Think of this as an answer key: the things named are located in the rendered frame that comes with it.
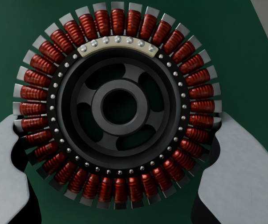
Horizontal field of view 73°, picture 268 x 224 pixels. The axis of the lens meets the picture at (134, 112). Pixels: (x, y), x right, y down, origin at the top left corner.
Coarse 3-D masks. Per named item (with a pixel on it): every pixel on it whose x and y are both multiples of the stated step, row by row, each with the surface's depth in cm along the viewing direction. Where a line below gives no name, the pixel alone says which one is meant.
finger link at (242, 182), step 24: (216, 144) 8; (240, 144) 8; (216, 168) 7; (240, 168) 7; (264, 168) 7; (216, 192) 6; (240, 192) 6; (264, 192) 6; (192, 216) 7; (216, 216) 5; (240, 216) 5; (264, 216) 5
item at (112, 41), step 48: (48, 48) 9; (96, 48) 9; (144, 48) 9; (192, 48) 9; (48, 96) 9; (96, 96) 10; (144, 96) 10; (192, 96) 9; (48, 144) 9; (96, 144) 11; (144, 144) 12; (192, 144) 9; (96, 192) 10; (144, 192) 10
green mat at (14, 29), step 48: (0, 0) 12; (48, 0) 13; (96, 0) 13; (144, 0) 13; (192, 0) 13; (240, 0) 13; (0, 48) 13; (240, 48) 13; (0, 96) 13; (240, 96) 13; (48, 192) 13; (192, 192) 13
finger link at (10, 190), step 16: (0, 128) 9; (0, 144) 8; (16, 144) 8; (0, 160) 7; (16, 160) 8; (0, 176) 7; (16, 176) 7; (0, 192) 6; (16, 192) 6; (32, 192) 7; (0, 208) 6; (16, 208) 6; (32, 208) 6
